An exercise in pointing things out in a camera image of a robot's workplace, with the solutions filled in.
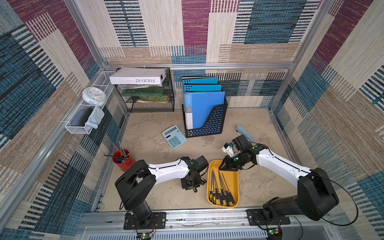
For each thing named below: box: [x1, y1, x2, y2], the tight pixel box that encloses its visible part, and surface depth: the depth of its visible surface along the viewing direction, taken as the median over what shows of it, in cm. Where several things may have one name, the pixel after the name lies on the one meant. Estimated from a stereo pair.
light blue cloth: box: [85, 106, 105, 130], surface depth 70 cm
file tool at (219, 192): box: [217, 170, 224, 206], surface depth 82 cm
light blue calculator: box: [162, 125, 188, 150], surface depth 104 cm
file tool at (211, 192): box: [209, 170, 213, 203], surface depth 83 cm
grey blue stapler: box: [234, 124, 256, 142], surface depth 104 cm
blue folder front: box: [184, 91, 226, 130], surface depth 93 cm
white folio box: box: [109, 68, 167, 85], surface depth 81 cm
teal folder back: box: [182, 77, 219, 85], surface depth 102 cm
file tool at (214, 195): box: [212, 169, 217, 205], surface depth 81 cm
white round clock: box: [82, 86, 107, 106], surface depth 75 cm
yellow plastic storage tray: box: [207, 160, 240, 209], surface depth 84 cm
